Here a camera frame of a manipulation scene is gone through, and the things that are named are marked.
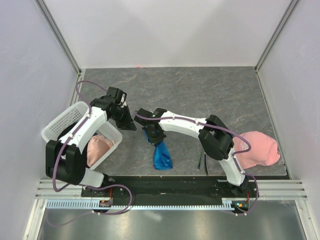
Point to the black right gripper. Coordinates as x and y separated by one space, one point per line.
155 140

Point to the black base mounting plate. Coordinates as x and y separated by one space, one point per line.
169 190

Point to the right aluminium frame post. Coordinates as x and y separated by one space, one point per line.
276 33

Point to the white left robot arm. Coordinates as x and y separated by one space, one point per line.
68 164

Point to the aluminium frame post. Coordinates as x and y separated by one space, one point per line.
276 33
58 34

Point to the pink baseball cap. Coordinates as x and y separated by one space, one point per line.
264 150

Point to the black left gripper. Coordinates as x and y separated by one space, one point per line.
124 125

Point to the silver table knife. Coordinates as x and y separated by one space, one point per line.
206 169

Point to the white plastic perforated basket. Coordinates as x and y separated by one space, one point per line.
76 122

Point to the iridescent rainbow fork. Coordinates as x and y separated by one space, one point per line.
200 159

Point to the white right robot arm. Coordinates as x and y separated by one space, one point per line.
215 138

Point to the blue cloth napkin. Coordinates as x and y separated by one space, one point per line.
161 156

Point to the pink cap in basket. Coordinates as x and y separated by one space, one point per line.
97 146

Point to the left aluminium frame post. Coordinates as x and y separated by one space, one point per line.
58 34

